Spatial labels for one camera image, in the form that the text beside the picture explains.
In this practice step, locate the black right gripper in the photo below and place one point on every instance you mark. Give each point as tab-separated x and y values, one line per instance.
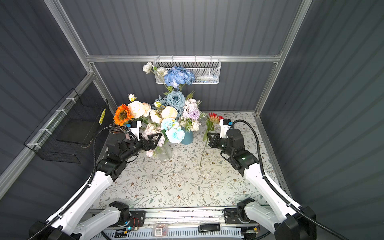
213	140

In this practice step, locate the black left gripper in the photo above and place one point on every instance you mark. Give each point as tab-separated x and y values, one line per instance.
151	145

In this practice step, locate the clear ribbed glass vase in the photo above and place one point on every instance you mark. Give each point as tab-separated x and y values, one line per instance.
164	153

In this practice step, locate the red berry sprig stem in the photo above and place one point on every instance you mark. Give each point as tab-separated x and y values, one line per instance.
212	120

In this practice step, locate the light teal carnation stem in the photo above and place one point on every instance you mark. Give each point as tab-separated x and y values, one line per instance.
172	130

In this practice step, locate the cream peony flower stem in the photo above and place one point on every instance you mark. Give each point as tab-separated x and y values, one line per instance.
162	112

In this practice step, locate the teal ceramic vase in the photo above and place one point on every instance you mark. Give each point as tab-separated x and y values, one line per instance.
188	138

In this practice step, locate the purple white flower bunch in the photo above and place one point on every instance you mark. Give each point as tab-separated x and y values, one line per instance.
191	116

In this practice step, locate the peach flower stem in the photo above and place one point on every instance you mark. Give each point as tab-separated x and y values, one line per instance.
138	109

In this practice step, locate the orange sunflower stem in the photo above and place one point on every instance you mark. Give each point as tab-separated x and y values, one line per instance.
122	115

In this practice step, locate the dusty blue rose bunch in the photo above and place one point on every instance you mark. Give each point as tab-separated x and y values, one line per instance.
175	99

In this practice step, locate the blue hydrangea flower stem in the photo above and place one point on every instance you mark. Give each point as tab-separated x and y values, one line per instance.
178	77

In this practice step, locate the white rose stem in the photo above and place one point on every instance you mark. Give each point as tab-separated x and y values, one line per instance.
160	72

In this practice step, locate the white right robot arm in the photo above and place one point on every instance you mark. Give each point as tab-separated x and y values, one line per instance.
282	220

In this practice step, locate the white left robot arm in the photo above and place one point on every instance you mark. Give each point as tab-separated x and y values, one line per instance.
66	224

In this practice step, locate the floral patterned table mat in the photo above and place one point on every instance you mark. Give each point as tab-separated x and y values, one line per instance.
195	176

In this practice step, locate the black remote device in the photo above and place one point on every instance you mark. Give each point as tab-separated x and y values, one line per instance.
207	228

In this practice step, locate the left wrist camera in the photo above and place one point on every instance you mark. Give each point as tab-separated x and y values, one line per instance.
133	127

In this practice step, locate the white wire mesh basket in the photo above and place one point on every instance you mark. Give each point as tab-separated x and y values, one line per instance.
205	69

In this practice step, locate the black wire wall basket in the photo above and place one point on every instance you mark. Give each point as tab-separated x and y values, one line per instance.
67	135

